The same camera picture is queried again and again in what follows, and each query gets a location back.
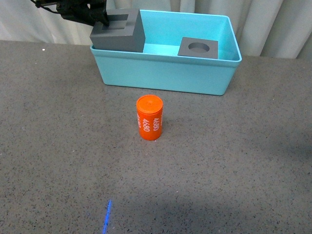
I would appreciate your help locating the orange cylinder marked 4680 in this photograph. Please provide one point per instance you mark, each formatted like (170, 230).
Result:
(149, 116)

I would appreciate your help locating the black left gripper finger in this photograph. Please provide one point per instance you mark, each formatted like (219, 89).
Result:
(97, 13)

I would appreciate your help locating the gray block with square hole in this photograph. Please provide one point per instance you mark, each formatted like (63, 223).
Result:
(124, 33)

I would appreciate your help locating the light blue plastic box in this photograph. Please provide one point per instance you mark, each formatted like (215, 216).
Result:
(159, 66)

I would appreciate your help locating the white pleated curtain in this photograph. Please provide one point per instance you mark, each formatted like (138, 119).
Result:
(268, 28)

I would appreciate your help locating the gray block with round hole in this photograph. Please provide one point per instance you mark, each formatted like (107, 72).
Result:
(198, 48)

